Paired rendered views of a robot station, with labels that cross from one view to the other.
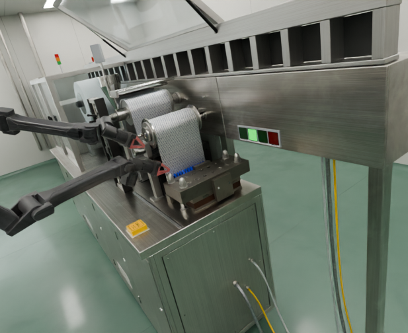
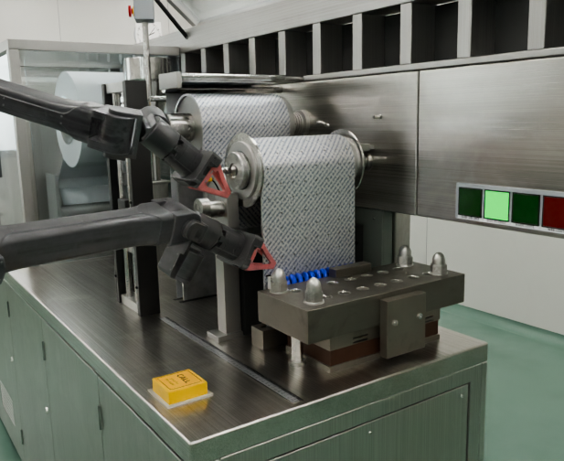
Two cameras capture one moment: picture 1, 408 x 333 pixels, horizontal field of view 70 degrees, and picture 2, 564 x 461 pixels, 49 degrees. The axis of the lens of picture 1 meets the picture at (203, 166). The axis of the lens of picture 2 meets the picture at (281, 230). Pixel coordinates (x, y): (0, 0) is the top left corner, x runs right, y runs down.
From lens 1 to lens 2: 0.33 m
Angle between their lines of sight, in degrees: 12
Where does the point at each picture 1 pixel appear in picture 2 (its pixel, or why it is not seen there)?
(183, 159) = (309, 248)
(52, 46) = (5, 35)
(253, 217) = (461, 418)
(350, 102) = not seen: outside the picture
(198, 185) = (349, 306)
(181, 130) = (318, 177)
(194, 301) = not seen: outside the picture
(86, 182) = (93, 231)
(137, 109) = (218, 121)
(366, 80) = not seen: outside the picture
